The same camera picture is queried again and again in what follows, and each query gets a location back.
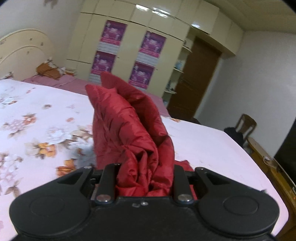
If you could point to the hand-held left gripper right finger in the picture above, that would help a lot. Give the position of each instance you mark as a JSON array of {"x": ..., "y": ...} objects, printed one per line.
[{"x": 182, "y": 183}]

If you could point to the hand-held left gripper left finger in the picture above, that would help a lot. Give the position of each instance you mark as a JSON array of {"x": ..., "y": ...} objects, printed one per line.
[{"x": 108, "y": 182}]

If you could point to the red puffer jacket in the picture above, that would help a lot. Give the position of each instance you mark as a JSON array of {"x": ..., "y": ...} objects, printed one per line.
[{"x": 134, "y": 139}]

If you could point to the bed with floral sheet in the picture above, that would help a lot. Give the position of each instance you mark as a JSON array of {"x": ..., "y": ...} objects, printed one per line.
[{"x": 208, "y": 148}]

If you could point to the black cloth on chair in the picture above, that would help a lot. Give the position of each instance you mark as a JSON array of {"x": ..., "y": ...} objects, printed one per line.
[{"x": 234, "y": 136}]

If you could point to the wooden chair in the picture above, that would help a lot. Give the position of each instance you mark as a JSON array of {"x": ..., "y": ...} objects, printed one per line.
[{"x": 247, "y": 125}]

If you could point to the wooden side cabinet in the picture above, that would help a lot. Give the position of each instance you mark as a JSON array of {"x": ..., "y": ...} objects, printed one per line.
[{"x": 270, "y": 171}]

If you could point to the pink blanket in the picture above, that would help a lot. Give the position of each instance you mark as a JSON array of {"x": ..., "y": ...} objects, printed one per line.
[{"x": 76, "y": 84}]

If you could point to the brown wooden door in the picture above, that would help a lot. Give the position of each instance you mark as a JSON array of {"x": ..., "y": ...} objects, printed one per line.
[{"x": 196, "y": 78}]

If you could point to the dark screen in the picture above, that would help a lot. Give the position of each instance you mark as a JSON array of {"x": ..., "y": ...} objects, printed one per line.
[{"x": 286, "y": 153}]

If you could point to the cream corner shelf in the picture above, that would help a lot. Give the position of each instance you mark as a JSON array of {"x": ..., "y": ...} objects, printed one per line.
[{"x": 179, "y": 67}]

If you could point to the orange brown cloth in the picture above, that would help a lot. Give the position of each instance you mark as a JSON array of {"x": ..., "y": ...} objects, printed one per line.
[{"x": 48, "y": 69}]

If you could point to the cream wardrobe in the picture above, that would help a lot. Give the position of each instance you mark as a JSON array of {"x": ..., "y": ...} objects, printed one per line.
[{"x": 180, "y": 51}]

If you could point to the cream bed headboard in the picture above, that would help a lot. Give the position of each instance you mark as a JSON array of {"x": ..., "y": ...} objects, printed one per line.
[{"x": 25, "y": 51}]

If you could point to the purple wall poster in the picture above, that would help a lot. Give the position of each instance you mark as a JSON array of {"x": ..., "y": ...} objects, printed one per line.
[
  {"x": 113, "y": 32},
  {"x": 152, "y": 44},
  {"x": 103, "y": 64},
  {"x": 141, "y": 75}
]

